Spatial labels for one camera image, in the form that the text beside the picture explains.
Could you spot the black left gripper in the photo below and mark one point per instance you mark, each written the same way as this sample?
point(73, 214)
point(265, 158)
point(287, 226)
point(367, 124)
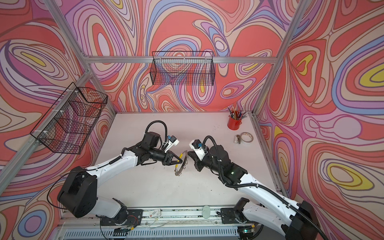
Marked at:
point(169, 155)

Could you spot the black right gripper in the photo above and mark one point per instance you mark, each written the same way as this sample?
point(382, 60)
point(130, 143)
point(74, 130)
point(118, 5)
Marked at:
point(198, 163)

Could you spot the metal keyring organizer yellow grip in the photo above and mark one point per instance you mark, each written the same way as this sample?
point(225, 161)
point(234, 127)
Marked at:
point(182, 165)

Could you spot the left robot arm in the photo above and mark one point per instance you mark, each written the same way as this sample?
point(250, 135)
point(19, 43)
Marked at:
point(79, 193)

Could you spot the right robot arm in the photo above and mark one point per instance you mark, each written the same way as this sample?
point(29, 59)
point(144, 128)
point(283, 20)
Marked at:
point(293, 220)

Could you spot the red pen cup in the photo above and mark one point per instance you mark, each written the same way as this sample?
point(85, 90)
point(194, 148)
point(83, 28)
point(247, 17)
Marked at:
point(234, 121)

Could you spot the tape roll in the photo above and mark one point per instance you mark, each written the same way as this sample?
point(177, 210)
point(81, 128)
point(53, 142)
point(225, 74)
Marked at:
point(246, 138)

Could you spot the pens in cup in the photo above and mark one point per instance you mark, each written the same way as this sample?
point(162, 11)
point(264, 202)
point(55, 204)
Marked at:
point(243, 113)

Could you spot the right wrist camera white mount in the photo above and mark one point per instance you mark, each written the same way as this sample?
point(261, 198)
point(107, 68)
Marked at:
point(197, 146)

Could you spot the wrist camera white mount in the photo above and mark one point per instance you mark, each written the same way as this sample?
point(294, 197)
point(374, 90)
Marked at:
point(197, 146)
point(171, 141)

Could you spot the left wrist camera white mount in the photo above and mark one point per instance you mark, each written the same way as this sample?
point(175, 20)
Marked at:
point(171, 141)

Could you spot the white label tag on rail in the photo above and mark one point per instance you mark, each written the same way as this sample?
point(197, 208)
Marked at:
point(155, 213)

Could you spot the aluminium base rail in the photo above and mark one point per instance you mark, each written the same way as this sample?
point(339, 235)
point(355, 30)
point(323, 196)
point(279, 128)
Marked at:
point(174, 223)

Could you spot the black wire basket back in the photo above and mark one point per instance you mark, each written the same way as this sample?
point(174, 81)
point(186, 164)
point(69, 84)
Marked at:
point(187, 68)

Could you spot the black wire basket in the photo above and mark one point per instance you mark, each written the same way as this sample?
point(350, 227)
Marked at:
point(187, 68)
point(68, 124)

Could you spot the black wire basket left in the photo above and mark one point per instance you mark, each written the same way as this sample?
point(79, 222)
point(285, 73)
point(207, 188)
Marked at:
point(68, 124)

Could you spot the aluminium frame post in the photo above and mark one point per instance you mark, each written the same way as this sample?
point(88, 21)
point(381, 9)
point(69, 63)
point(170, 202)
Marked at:
point(62, 23)

